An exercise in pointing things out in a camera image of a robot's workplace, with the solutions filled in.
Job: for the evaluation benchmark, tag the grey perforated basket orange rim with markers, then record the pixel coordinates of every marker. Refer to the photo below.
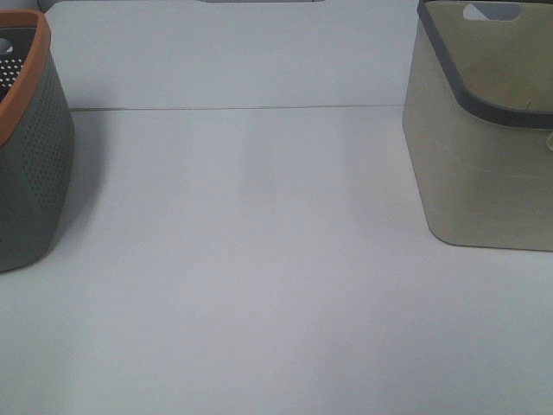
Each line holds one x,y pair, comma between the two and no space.
37,139

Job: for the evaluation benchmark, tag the beige bin grey rim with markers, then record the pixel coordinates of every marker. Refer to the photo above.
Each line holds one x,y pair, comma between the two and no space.
478,121

